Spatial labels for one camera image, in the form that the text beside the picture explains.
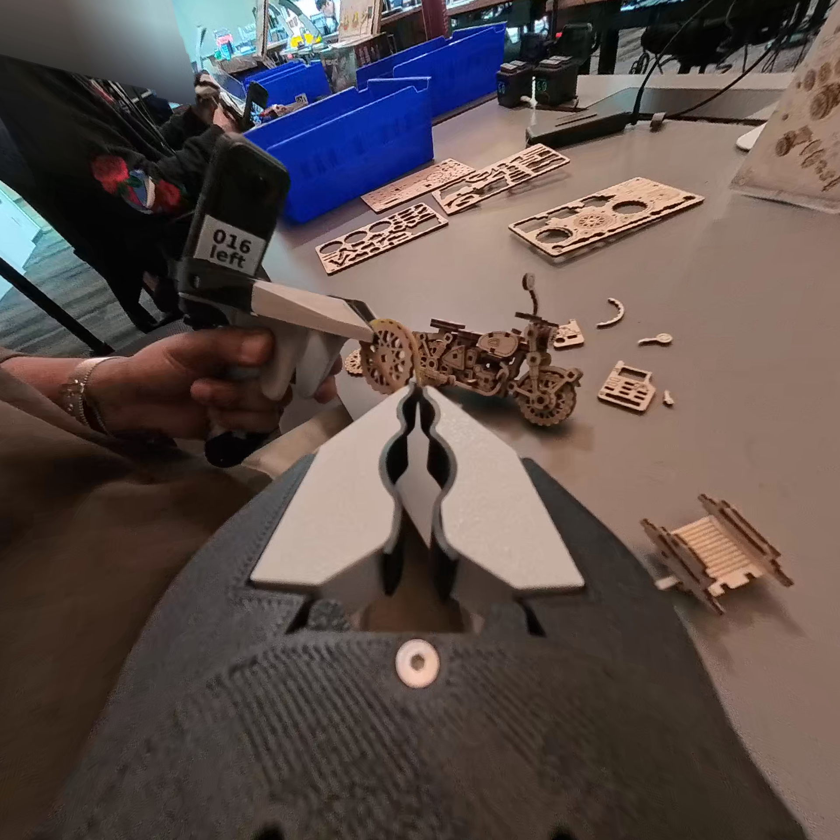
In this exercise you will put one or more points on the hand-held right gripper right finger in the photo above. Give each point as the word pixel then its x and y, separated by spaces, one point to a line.
pixel 505 525

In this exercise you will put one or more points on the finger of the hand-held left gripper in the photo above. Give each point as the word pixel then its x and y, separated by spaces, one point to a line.
pixel 302 308
pixel 362 310

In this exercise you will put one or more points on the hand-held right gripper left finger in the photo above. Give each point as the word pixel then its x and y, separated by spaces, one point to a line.
pixel 328 525

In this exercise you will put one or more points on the wooden wheel piece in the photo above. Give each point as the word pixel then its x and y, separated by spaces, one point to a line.
pixel 353 364
pixel 390 358

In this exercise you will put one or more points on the wooden model assembly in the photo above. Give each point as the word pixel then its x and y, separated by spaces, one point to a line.
pixel 499 367
pixel 715 551

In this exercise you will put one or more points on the wooden puzzle sheet with wheels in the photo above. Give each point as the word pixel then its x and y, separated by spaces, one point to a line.
pixel 676 200

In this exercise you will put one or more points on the person's left forearm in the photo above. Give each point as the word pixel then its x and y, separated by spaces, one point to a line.
pixel 39 374

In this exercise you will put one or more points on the grey desk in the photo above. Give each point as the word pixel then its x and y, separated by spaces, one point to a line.
pixel 722 426

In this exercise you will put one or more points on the person's left hand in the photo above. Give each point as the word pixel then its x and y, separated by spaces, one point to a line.
pixel 184 387

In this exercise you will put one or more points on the blue plastic bin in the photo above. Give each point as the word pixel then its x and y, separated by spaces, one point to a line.
pixel 354 164
pixel 289 85
pixel 459 72

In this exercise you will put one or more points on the wooden grid piece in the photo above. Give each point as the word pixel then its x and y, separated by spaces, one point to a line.
pixel 627 387

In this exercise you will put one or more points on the wooden plate piece with holes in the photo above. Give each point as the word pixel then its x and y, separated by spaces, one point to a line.
pixel 569 336

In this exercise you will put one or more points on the white wristwatch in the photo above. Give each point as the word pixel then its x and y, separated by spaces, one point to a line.
pixel 82 387

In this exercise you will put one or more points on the toothed wooden arc piece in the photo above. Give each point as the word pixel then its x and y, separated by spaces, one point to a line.
pixel 617 315

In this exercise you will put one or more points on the small wooden key piece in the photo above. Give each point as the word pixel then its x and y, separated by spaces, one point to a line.
pixel 663 339

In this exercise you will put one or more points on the black battery charger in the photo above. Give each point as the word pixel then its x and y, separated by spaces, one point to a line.
pixel 554 85
pixel 515 85

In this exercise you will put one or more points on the black flat power box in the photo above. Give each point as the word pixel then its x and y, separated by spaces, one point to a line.
pixel 577 128

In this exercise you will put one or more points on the white monitor stand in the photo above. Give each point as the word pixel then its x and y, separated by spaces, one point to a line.
pixel 709 98

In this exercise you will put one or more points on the printed instruction booklet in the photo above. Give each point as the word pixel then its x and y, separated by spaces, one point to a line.
pixel 794 151

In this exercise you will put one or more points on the wooden puzzle frame sheet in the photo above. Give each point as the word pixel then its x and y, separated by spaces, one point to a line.
pixel 433 220
pixel 394 193
pixel 459 197

